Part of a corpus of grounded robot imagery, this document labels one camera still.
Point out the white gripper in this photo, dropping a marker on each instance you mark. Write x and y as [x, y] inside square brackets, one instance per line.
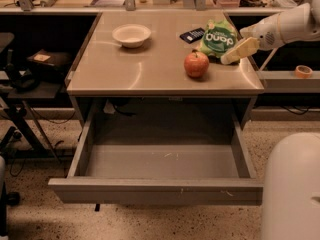
[267, 34]

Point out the green chip bag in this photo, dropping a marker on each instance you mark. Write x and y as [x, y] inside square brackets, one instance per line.
[218, 38]

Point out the red apple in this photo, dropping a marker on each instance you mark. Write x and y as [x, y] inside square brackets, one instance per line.
[196, 64]

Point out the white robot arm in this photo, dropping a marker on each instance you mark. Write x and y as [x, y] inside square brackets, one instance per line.
[291, 192]

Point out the open grey top drawer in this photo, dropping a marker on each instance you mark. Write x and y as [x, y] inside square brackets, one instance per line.
[161, 153]

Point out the white stick with black tip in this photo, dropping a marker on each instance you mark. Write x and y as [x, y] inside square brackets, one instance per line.
[270, 56]

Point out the tape roll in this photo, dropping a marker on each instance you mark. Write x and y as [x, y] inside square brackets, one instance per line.
[303, 72]

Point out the dark blue snack packet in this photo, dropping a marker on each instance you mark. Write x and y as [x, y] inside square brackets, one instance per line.
[193, 35]

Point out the white bowl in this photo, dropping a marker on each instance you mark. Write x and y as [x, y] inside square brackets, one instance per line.
[131, 35]

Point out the grey metal cabinet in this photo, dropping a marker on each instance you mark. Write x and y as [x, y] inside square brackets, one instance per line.
[154, 74]

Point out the black box with label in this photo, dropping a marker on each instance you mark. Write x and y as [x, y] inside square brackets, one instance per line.
[56, 60]

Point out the black side cart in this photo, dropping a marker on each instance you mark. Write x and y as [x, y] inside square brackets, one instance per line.
[22, 83]

